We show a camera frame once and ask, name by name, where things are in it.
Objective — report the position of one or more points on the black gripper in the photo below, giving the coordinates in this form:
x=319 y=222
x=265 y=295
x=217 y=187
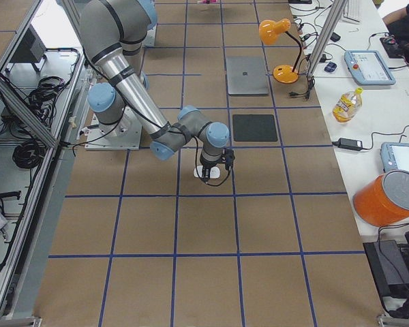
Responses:
x=207 y=169

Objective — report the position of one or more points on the white computer mouse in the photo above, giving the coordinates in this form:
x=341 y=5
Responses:
x=215 y=172

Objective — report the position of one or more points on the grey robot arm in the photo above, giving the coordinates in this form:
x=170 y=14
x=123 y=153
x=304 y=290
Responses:
x=111 y=34

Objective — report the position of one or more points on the black mousepad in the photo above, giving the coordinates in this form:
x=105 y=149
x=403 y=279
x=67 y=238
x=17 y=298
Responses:
x=254 y=128

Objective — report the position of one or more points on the pink marker pen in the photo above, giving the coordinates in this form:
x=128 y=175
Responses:
x=206 y=1

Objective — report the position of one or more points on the silver laptop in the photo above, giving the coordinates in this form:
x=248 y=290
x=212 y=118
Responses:
x=246 y=76

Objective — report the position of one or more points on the black power adapter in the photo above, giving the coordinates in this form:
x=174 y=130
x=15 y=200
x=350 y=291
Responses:
x=349 y=144

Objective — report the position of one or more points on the yellow drink bottle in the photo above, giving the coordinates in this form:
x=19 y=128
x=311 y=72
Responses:
x=348 y=105

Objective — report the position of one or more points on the dark blue pouch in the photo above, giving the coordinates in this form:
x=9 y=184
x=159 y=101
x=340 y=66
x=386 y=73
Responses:
x=330 y=67

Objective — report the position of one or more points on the orange cylinder container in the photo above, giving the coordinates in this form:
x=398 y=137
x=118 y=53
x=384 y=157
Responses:
x=385 y=200

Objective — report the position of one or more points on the blue teach pendant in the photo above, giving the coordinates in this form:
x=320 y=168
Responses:
x=368 y=68
x=394 y=156

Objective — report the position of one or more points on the white keyboard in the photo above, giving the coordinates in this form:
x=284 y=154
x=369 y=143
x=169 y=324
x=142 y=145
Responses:
x=352 y=12

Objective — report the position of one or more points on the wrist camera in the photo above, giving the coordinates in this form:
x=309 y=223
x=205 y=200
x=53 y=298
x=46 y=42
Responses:
x=229 y=159

